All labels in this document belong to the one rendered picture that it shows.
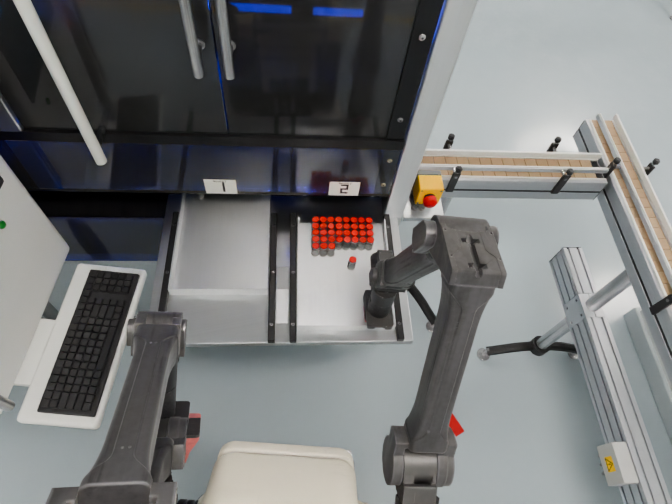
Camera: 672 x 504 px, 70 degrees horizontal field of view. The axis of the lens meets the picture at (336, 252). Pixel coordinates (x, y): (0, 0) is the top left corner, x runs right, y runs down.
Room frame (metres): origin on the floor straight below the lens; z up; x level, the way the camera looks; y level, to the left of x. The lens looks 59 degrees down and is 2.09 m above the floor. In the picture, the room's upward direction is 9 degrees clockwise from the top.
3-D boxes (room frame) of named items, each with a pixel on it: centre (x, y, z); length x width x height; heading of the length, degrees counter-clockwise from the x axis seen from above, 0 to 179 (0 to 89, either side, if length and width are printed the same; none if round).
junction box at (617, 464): (0.35, -0.99, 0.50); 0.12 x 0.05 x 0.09; 11
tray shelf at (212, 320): (0.66, 0.14, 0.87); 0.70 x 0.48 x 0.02; 101
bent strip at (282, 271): (0.55, 0.12, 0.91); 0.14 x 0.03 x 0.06; 10
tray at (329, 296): (0.66, -0.03, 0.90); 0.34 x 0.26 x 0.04; 10
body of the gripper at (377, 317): (0.52, -0.13, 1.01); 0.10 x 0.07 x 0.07; 10
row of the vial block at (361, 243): (0.75, -0.01, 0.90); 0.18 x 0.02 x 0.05; 100
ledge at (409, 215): (0.97, -0.24, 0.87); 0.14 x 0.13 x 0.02; 11
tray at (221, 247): (0.70, 0.32, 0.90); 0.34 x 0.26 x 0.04; 11
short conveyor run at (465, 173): (1.12, -0.49, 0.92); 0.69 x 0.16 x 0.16; 101
